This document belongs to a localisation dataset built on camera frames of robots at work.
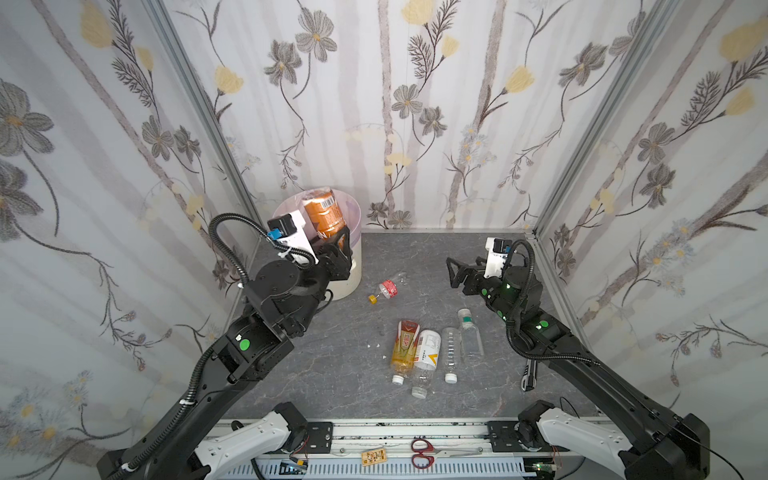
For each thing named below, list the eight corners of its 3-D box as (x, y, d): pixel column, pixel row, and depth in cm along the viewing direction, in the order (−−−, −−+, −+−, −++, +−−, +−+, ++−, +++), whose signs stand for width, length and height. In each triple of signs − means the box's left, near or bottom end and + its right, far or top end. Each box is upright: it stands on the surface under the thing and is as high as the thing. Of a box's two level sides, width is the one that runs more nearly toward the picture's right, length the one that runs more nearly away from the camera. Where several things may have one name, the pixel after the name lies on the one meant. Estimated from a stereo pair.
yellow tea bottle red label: (386, 384, 85) (386, 376, 80) (398, 329, 96) (398, 319, 91) (410, 389, 84) (411, 382, 79) (419, 333, 95) (420, 323, 90)
